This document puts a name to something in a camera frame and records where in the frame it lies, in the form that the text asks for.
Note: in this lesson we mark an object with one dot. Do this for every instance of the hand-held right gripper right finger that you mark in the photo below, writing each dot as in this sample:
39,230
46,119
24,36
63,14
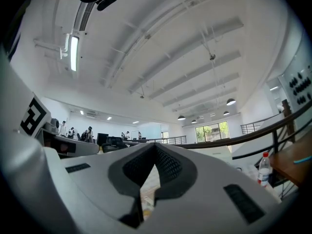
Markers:
207,194

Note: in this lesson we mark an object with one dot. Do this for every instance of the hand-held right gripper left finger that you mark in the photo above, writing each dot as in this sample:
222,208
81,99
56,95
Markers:
97,179

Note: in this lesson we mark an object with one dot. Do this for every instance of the brown wooden door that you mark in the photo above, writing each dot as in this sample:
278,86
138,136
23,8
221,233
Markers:
286,109

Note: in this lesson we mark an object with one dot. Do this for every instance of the black office chair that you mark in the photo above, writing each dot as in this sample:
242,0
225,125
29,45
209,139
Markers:
112,144

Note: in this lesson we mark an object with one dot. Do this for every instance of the black monitor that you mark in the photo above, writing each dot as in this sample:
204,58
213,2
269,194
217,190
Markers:
102,138

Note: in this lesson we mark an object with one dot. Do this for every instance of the clear bottle red cap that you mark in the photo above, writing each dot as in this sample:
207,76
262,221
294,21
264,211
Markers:
264,170

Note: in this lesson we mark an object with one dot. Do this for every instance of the large window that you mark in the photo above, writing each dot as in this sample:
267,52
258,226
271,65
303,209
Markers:
212,131

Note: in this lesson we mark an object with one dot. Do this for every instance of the grey metal balcony railing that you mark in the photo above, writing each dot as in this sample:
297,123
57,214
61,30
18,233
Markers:
170,140

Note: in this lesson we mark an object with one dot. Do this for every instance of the dark curved handrail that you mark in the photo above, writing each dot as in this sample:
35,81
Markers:
243,138

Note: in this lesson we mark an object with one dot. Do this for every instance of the brown wooden table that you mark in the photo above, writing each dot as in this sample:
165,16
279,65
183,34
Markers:
292,166

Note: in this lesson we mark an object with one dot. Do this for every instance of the long ceiling tube light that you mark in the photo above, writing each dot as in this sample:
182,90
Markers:
74,53

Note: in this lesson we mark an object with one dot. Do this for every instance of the white board with black items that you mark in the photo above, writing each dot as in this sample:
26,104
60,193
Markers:
300,85

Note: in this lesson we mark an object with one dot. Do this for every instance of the ceiling air vent grille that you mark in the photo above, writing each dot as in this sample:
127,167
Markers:
85,16

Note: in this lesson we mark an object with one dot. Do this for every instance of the black head-worn camera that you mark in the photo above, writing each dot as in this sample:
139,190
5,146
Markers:
107,0

